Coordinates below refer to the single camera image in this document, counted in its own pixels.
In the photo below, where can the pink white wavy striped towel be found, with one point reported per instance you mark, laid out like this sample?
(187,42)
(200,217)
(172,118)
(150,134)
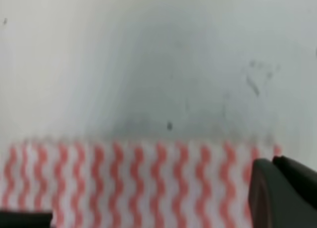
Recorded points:
(123,184)

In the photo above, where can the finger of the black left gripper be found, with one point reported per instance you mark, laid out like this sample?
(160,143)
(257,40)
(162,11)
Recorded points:
(9,219)

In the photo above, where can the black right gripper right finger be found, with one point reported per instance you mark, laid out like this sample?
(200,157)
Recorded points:
(302,178)

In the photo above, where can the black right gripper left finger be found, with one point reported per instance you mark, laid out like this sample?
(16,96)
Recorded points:
(274,203)

